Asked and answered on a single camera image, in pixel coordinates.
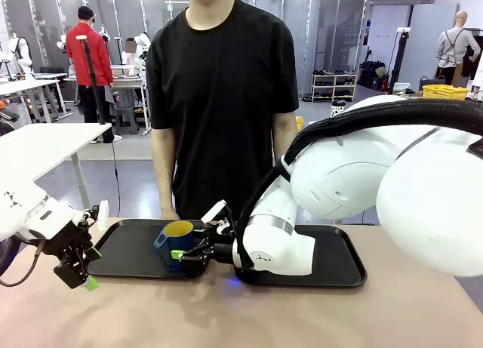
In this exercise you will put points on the person in red jacket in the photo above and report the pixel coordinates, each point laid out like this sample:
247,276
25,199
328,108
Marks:
88,53

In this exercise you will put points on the yellow plastic basket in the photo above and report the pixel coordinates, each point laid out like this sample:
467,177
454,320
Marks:
445,92

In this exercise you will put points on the person's right hand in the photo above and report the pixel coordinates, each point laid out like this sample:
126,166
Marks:
170,214

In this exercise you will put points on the person in black t-shirt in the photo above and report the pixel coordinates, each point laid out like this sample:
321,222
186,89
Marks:
226,99

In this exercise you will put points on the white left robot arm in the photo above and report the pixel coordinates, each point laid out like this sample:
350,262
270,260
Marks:
34,216

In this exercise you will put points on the blue mug yellow inside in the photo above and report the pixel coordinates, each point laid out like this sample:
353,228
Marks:
181,246

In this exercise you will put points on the person's right forearm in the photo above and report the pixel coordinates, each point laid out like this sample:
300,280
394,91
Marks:
166,182

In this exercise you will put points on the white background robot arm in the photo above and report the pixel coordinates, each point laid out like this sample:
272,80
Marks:
22,53

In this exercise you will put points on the white shoe rack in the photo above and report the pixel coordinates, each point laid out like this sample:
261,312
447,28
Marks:
334,85

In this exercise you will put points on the mannequin with grey apron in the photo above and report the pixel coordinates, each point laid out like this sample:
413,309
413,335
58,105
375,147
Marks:
454,46

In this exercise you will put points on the white black-spotted tumbler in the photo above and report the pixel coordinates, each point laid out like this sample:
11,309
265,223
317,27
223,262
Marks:
337,109

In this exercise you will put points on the black tripod pole white camera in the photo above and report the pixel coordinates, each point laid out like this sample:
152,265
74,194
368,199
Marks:
399,61
94,84

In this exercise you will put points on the black bags pile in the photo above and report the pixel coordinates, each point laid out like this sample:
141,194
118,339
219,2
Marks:
371,76

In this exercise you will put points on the black plastic tray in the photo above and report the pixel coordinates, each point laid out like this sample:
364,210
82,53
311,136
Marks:
128,253
336,257

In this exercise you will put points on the grey step stool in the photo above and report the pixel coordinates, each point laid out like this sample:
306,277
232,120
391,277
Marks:
126,119

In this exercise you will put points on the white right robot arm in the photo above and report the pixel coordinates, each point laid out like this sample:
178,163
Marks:
339,174

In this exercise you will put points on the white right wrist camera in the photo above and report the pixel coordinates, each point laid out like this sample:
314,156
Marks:
213,212

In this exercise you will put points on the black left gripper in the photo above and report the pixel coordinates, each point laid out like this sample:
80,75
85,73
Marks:
75,246

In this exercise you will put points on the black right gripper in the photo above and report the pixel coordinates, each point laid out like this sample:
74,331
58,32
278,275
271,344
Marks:
222,248

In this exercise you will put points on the white background desk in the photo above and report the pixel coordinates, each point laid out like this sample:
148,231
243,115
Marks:
26,85

